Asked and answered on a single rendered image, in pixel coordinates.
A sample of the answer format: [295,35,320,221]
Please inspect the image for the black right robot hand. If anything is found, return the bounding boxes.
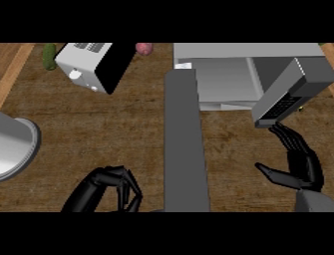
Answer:
[254,122,326,193]

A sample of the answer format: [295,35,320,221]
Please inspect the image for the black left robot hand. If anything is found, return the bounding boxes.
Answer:
[62,164,146,213]

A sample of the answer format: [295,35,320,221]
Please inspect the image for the grey microwave door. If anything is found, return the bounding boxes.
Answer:
[164,68,212,213]

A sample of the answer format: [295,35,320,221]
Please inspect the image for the grey microwave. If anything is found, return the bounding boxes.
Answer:
[172,42,334,129]

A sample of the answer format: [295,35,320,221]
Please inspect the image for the small white carton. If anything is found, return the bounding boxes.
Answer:
[174,62,195,71]

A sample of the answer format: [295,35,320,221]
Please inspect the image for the white toaster oven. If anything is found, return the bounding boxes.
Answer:
[54,42,141,96]

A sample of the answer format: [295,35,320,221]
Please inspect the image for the green cucumber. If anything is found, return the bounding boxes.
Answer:
[42,43,60,72]

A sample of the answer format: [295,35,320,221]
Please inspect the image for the pink sweet potato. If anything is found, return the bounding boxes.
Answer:
[135,42,158,57]

